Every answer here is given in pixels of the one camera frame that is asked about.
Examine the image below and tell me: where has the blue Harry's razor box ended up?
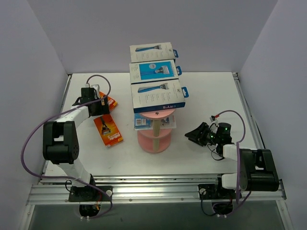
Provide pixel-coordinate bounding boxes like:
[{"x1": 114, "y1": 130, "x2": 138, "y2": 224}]
[
  {"x1": 130, "y1": 42, "x2": 178, "y2": 63},
  {"x1": 129, "y1": 59, "x2": 182, "y2": 84}
]

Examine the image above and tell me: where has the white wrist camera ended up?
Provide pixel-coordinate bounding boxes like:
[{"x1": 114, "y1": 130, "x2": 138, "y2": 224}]
[
  {"x1": 209, "y1": 115, "x2": 219, "y2": 128},
  {"x1": 85, "y1": 83, "x2": 100, "y2": 100}
]

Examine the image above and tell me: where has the orange Gillette Fusion box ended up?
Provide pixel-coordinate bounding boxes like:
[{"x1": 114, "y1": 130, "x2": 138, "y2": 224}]
[{"x1": 94, "y1": 114, "x2": 123, "y2": 148}]

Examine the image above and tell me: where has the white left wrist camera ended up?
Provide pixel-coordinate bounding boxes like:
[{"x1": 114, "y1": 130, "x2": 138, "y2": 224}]
[{"x1": 85, "y1": 83, "x2": 100, "y2": 100}]

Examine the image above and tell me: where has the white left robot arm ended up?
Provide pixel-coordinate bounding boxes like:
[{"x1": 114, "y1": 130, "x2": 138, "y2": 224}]
[{"x1": 43, "y1": 84, "x2": 110, "y2": 201}]

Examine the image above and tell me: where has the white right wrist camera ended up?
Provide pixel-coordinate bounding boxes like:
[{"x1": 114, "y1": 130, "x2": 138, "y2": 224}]
[{"x1": 209, "y1": 115, "x2": 219, "y2": 128}]

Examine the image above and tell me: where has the blister razor pack blue card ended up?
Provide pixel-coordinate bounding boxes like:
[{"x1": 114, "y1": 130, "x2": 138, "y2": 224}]
[{"x1": 134, "y1": 114, "x2": 153, "y2": 130}]

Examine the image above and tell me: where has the pink three-tier wooden shelf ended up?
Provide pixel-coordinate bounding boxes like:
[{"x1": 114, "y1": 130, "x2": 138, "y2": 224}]
[{"x1": 137, "y1": 109, "x2": 175, "y2": 153}]

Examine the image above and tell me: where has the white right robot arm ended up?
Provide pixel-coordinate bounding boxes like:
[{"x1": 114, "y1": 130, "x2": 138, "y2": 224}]
[{"x1": 185, "y1": 122, "x2": 280, "y2": 199}]

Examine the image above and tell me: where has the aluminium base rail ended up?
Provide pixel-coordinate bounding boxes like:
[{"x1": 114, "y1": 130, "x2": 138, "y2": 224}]
[{"x1": 27, "y1": 176, "x2": 287, "y2": 204}]

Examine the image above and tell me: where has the clear blister razor pack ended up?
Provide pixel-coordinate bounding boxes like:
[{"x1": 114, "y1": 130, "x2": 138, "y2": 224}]
[{"x1": 160, "y1": 115, "x2": 177, "y2": 129}]

